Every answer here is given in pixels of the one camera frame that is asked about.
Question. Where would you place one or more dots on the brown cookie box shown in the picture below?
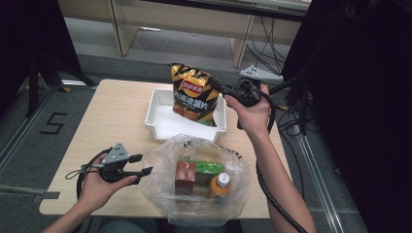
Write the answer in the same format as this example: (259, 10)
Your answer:
(185, 178)

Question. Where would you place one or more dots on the black curtain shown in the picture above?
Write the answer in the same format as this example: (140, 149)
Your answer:
(29, 32)
(362, 97)

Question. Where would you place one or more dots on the black tripod stand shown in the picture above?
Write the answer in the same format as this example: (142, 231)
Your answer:
(32, 84)

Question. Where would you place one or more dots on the metal floor rail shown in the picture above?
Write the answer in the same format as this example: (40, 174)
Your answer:
(22, 129)
(324, 194)

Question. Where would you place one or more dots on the person's legs in jeans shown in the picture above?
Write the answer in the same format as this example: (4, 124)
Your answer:
(129, 226)

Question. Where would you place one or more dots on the yellow black chips bag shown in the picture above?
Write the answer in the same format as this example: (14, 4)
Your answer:
(192, 93)

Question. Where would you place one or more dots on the person's right hand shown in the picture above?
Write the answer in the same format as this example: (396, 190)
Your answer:
(254, 118)

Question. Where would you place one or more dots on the person's left hand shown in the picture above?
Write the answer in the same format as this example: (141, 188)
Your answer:
(97, 192)

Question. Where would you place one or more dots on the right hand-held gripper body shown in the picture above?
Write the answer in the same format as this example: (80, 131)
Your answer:
(247, 92)

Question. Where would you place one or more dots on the light wooden desk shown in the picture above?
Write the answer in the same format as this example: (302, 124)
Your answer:
(181, 19)

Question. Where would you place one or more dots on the orange drink bottle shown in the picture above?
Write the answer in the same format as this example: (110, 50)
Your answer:
(220, 187)

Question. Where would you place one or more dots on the black metal stand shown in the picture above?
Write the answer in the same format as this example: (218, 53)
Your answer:
(302, 97)

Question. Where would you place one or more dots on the clear plastic bag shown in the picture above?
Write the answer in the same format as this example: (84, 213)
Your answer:
(236, 191)

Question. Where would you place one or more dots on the green seaweed snack packet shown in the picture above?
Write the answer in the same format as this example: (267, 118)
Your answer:
(207, 168)

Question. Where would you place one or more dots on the white plastic tray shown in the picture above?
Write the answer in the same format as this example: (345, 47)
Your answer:
(165, 123)

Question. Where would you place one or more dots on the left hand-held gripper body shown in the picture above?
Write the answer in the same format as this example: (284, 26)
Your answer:
(115, 160)

